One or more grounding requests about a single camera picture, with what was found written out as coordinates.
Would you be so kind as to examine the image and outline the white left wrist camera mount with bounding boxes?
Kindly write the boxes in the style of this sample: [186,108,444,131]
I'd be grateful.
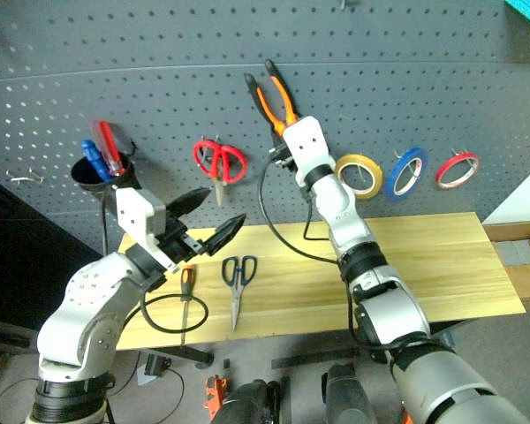
[114,186,180,273]

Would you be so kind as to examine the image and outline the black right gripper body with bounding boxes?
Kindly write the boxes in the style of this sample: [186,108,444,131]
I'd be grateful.
[268,140,299,175]

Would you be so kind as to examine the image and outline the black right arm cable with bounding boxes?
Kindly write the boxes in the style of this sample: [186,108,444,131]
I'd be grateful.
[257,159,342,267]

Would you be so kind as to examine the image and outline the red handled screwdriver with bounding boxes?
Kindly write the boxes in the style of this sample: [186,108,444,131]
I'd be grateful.
[89,119,128,178]

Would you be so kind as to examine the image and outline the black box on floor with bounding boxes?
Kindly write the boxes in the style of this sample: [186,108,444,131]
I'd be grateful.
[142,352,172,378]

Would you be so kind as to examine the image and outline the blue handled screwdriver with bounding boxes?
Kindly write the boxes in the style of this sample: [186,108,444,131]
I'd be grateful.
[79,139,115,184]

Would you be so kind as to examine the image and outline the blue black handled scissors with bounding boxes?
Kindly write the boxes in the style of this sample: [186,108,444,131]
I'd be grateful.
[221,254,259,333]

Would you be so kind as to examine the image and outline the black pegboard cup holder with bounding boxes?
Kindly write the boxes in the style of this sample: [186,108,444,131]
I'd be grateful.
[70,126,139,218]

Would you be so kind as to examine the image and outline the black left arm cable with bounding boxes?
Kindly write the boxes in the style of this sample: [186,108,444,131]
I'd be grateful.
[100,185,210,333]

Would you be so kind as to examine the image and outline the dark rounded shape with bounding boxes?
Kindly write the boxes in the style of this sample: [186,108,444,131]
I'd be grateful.
[320,361,377,424]
[217,378,284,424]

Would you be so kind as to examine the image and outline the red handled scissors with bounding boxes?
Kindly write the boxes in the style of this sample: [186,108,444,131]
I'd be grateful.
[192,139,249,208]

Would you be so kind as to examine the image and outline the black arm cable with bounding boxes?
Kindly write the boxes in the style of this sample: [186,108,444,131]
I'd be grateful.
[257,159,342,267]
[100,185,210,333]

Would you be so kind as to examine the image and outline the white board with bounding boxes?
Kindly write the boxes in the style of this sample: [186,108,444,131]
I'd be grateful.
[481,155,530,227]

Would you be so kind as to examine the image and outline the orange tool on floor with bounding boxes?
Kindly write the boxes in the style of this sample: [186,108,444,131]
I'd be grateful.
[204,374,230,423]

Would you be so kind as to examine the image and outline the black flat floor bar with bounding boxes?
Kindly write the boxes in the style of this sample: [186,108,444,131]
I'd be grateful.
[270,347,360,371]

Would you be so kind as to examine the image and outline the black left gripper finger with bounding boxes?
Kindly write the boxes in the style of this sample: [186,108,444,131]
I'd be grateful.
[165,186,213,219]
[198,213,247,257]

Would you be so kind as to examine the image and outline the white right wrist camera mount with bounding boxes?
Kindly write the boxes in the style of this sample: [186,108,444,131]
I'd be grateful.
[282,116,337,186]

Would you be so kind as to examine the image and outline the blue tape roll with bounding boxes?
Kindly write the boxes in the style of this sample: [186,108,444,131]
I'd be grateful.
[383,147,429,203]

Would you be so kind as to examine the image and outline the brown cardboard box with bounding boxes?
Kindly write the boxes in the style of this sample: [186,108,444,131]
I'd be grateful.
[482,219,530,313]

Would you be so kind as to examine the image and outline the empty metal pegboard hook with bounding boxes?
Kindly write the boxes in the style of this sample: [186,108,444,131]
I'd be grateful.
[5,167,46,185]

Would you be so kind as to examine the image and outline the red tape roll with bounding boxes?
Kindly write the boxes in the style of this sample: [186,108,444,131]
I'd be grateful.
[434,151,481,192]

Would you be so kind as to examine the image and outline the grey pegboard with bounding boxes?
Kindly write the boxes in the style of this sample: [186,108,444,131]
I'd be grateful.
[0,0,530,258]

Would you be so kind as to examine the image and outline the yellow tape roll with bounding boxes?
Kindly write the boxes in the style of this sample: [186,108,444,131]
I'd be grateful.
[334,153,385,201]

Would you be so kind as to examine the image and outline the black table leg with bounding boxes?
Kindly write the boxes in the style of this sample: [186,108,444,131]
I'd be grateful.
[152,343,216,371]

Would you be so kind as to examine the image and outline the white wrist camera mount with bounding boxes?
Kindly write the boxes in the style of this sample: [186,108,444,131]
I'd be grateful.
[114,186,180,273]
[282,116,337,186]

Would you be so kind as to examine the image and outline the orange black pliers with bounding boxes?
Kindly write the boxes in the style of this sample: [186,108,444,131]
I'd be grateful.
[243,58,302,139]

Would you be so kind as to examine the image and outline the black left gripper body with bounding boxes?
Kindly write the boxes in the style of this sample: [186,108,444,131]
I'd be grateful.
[155,210,205,267]

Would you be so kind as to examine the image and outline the orange black screwdriver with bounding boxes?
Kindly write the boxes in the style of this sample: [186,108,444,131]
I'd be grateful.
[178,265,197,346]

